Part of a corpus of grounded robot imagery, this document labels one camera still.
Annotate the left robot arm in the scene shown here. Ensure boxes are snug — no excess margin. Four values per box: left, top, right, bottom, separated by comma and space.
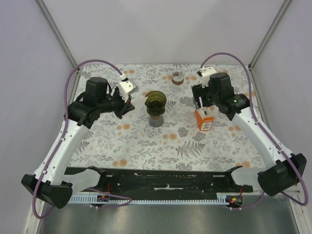
21, 77, 137, 209

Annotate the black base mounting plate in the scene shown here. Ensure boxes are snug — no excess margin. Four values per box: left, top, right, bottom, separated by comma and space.
79, 167, 254, 201

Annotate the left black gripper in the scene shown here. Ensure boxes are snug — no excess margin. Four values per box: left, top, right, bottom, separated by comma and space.
98, 88, 135, 119

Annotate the green glass coffee dripper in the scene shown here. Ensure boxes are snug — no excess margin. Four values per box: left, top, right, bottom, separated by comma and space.
145, 91, 167, 117

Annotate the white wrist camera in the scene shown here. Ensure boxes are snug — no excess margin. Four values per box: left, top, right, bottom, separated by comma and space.
197, 67, 217, 88
117, 78, 137, 102

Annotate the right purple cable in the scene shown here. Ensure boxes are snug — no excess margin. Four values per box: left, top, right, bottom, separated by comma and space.
200, 52, 308, 211

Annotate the orange coffee filter box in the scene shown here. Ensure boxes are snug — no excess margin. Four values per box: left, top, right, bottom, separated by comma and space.
195, 107, 214, 132

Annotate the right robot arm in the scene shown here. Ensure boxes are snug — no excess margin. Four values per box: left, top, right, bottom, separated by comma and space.
192, 71, 307, 196

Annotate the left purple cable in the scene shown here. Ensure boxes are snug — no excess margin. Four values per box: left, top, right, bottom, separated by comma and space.
32, 58, 133, 219

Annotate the white slotted cable duct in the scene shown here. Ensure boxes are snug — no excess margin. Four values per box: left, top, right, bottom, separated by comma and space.
68, 193, 230, 205

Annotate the purple cable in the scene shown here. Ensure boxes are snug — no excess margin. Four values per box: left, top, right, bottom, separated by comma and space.
200, 52, 308, 211
32, 58, 133, 219

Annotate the floral patterned table mat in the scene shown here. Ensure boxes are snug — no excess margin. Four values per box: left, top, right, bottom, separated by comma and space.
69, 64, 264, 171

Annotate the clear glass cup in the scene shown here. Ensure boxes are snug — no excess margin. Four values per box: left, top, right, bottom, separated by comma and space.
227, 73, 244, 88

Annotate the small glass beaker brown band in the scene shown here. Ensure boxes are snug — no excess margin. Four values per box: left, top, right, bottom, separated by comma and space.
171, 70, 185, 85

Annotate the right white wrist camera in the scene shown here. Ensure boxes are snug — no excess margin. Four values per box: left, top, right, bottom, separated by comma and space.
197, 67, 217, 88

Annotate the aluminium rail frame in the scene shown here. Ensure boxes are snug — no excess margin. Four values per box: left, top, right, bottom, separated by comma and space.
35, 173, 301, 195

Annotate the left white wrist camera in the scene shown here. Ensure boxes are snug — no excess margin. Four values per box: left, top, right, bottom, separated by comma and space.
117, 78, 137, 102

